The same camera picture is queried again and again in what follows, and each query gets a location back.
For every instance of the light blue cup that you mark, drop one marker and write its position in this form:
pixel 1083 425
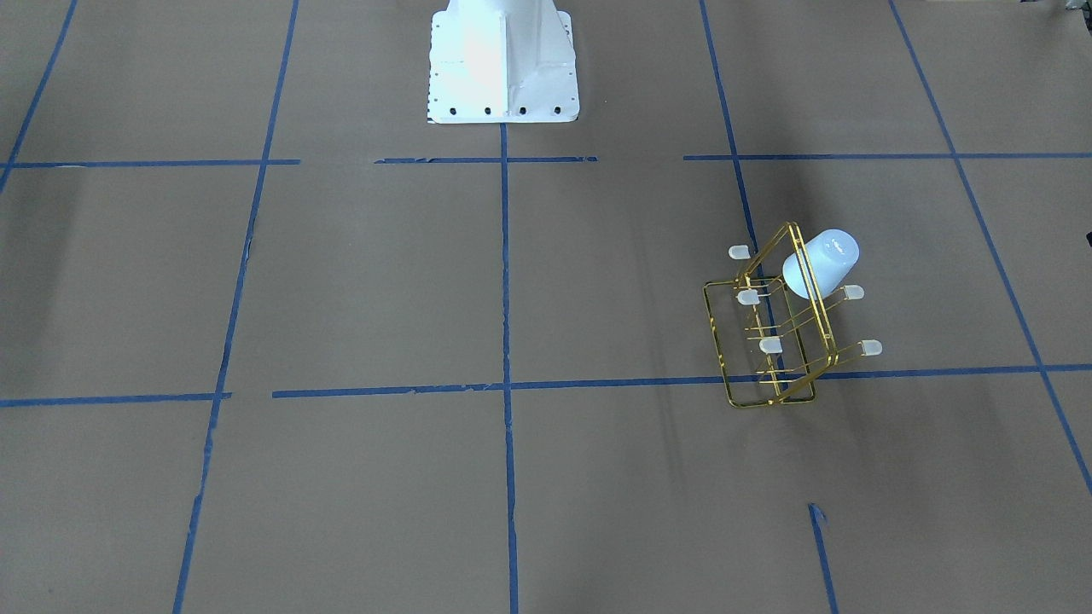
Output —
pixel 830 257

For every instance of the gold wire cup holder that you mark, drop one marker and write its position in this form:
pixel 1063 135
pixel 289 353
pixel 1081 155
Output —
pixel 771 345

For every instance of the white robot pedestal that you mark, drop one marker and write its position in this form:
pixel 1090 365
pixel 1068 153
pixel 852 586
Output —
pixel 502 61

